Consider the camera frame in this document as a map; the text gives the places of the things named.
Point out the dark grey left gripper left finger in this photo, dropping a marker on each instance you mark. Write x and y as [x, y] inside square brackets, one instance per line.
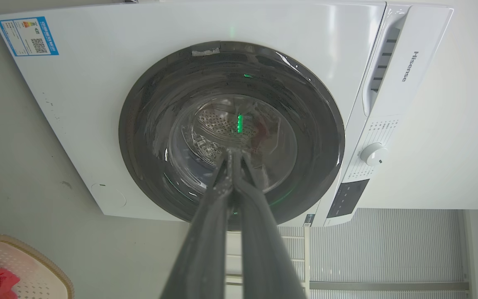
[206, 245]

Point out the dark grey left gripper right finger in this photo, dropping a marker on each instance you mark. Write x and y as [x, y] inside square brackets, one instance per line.
[264, 249]

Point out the white perforated laundry basket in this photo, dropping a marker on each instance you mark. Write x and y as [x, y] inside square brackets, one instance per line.
[35, 270]

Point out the white slatted window blind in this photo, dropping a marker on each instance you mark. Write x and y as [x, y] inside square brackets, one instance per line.
[384, 249]

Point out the dark round washing machine door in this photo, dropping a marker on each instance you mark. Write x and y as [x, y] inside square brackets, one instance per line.
[181, 104]

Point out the white washing machine dial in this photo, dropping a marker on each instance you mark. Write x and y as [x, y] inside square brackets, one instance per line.
[373, 154]

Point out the white Hisense washing machine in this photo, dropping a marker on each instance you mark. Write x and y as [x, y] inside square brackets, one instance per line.
[98, 91]

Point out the white detergent drawer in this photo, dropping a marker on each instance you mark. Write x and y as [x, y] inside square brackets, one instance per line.
[405, 58]

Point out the blue energy label sticker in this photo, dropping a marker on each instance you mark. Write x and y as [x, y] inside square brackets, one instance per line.
[28, 36]

